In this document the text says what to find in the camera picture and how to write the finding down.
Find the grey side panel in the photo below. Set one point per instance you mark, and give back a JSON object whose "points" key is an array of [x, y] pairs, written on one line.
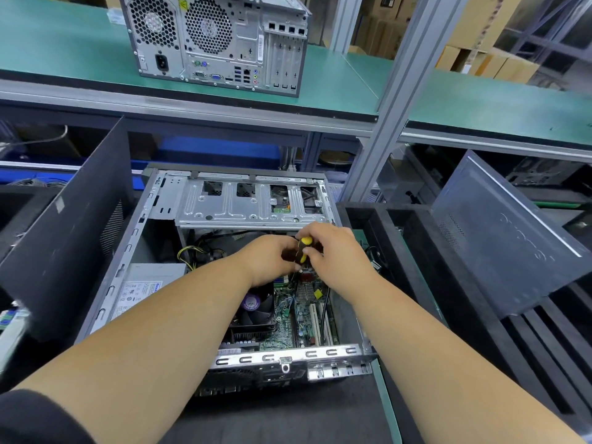
{"points": [[509, 235]]}

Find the grey computer case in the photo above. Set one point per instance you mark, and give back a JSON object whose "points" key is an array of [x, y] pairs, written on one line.
{"points": [[240, 194]]}

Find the aluminium frame post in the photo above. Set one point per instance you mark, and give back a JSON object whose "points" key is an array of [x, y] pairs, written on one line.
{"points": [[407, 97], [347, 18]]}

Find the green motherboard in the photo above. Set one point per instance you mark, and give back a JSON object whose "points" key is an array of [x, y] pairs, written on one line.
{"points": [[305, 319]]}

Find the silver power supply unit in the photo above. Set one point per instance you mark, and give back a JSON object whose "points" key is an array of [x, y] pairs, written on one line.
{"points": [[139, 286]]}

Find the silver backed desktop computer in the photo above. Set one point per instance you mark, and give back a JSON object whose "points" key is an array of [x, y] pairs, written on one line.
{"points": [[222, 37]]}

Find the person's right hand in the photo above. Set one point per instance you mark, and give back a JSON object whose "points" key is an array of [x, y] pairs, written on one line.
{"points": [[340, 261]]}

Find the green upper shelf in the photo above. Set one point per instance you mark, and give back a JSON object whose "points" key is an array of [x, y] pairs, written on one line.
{"points": [[55, 41]]}

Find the person's left forearm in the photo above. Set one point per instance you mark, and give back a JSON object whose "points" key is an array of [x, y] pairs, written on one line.
{"points": [[148, 356]]}

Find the black upright side panel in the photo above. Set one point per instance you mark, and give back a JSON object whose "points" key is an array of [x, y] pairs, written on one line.
{"points": [[65, 245]]}

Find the empty black foam tray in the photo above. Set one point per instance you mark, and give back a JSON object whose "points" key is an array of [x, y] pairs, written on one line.
{"points": [[416, 263]]}

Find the person's black left sleeve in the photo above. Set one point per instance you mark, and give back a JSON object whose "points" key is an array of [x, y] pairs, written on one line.
{"points": [[42, 420]]}

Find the person's right forearm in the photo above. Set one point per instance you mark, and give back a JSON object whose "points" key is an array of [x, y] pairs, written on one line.
{"points": [[462, 374]]}

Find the person's left hand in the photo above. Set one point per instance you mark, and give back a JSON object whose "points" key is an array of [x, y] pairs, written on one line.
{"points": [[268, 261]]}

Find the stack of cardboard boxes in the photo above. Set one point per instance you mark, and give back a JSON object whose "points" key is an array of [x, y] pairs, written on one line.
{"points": [[481, 32]]}

